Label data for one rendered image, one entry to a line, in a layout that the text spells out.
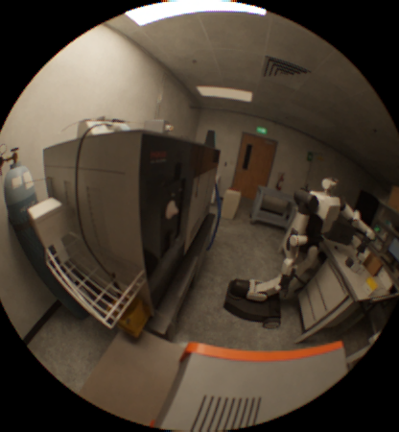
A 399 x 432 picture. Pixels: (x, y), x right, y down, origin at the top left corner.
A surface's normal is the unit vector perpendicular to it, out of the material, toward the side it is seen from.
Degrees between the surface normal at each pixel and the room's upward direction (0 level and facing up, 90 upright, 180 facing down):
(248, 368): 0
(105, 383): 0
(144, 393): 0
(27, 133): 90
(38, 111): 90
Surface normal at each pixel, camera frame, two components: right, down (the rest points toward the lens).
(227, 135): -0.26, 0.41
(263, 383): 0.15, -0.88
